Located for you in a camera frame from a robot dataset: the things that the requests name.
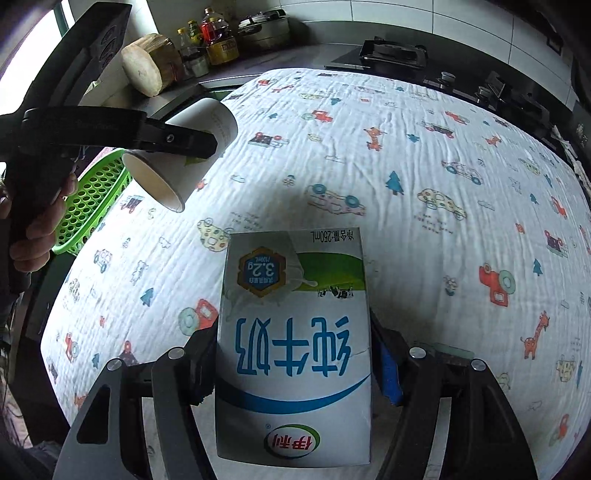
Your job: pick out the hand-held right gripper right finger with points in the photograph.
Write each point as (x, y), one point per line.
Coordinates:
(388, 374)

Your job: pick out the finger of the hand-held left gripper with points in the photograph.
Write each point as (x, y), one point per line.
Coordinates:
(115, 129)

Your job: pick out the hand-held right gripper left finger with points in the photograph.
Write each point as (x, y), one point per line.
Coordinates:
(203, 369)

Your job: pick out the green plastic basket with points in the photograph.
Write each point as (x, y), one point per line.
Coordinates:
(87, 203)

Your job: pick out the white paper cup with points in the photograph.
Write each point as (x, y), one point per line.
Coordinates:
(194, 180)

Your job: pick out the blue white milk carton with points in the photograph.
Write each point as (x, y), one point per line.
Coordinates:
(295, 350)

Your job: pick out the person's left hand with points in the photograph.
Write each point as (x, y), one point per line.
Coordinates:
(41, 230)

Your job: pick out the round wooden chopping block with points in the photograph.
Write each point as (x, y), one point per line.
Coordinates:
(145, 64)

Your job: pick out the dark sauce bottle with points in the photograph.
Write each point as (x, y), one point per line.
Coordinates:
(190, 55)

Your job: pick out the printed cartoon tablecloth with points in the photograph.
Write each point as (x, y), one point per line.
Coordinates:
(415, 254)

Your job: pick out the steel cooking pot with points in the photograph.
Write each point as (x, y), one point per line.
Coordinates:
(265, 30)

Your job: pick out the black gas stove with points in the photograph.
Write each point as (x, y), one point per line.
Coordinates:
(392, 50)

